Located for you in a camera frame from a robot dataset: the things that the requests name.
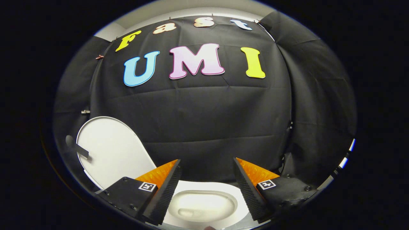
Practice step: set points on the black backdrop cloth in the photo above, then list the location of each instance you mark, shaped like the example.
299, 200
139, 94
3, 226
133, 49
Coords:
198, 121

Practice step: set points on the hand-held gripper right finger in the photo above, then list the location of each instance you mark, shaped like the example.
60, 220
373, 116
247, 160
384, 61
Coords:
249, 193

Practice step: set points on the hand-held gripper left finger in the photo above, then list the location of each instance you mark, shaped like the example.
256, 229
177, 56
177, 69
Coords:
164, 198

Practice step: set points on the white slatted panel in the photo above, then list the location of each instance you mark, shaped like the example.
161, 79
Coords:
351, 145

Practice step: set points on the black round pull tag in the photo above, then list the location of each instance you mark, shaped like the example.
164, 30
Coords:
69, 140

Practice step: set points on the white toilet lid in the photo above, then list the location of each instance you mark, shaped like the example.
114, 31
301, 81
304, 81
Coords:
111, 150

